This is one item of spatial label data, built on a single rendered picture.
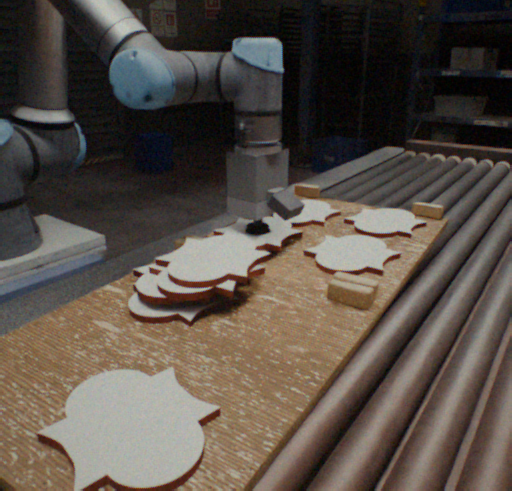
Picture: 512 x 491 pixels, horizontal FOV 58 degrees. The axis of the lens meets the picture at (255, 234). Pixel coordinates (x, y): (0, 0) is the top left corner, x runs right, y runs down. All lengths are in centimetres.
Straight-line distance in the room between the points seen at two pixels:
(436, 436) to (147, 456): 25
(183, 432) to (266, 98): 48
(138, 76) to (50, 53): 36
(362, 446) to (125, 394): 22
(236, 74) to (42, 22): 39
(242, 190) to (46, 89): 43
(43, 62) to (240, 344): 65
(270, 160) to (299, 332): 30
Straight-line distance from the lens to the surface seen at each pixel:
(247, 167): 73
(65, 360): 55
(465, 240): 95
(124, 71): 65
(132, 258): 82
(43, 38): 97
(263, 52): 72
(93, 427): 45
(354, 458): 45
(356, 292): 61
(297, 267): 72
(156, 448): 42
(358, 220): 90
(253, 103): 72
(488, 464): 48
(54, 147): 99
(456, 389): 54
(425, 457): 46
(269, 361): 51
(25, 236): 94
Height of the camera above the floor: 124
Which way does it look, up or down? 21 degrees down
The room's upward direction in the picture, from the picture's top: straight up
